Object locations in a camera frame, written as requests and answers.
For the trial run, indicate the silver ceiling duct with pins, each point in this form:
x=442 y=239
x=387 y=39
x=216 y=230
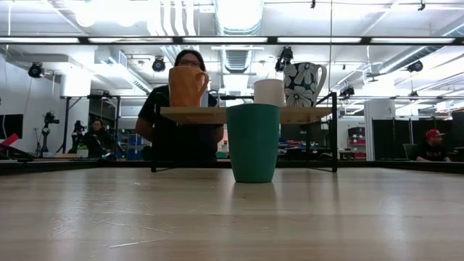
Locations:
x=239 y=18

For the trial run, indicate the red object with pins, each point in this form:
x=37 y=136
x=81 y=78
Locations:
x=9 y=140

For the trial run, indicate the black ceiling camera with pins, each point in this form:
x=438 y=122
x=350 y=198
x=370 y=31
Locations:
x=36 y=70
x=347 y=91
x=415 y=66
x=284 y=54
x=158 y=65

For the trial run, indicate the rack with red bins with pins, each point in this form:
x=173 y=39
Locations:
x=357 y=141

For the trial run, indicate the black aluminium table frame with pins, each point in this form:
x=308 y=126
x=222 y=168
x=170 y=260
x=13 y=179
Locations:
x=72 y=167

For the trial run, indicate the blue white floral mug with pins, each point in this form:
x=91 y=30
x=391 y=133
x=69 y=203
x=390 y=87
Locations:
x=302 y=85

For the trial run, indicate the blue storage bin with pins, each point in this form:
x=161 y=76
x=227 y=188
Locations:
x=134 y=150

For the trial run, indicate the black wall monitor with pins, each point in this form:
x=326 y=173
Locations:
x=11 y=127

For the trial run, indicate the plain white mug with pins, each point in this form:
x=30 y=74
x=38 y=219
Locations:
x=269 y=93

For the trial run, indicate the black background rig frame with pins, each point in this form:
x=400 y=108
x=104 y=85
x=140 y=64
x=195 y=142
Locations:
x=66 y=119

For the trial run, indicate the person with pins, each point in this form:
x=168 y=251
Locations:
x=97 y=141
x=433 y=150
x=181 y=141

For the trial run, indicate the green cup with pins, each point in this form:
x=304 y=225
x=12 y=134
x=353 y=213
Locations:
x=253 y=145

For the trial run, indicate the wooden shelf black metal frame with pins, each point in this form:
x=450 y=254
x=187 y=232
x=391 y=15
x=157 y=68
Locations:
x=203 y=115

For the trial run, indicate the black overhead light beam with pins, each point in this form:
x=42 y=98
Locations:
x=177 y=40

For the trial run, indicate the black background robot arm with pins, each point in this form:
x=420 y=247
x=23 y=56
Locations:
x=79 y=128
x=49 y=119

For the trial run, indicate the orange faceted mug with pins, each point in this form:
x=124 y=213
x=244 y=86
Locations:
x=185 y=87

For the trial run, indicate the black room divider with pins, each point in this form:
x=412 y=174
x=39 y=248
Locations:
x=388 y=137

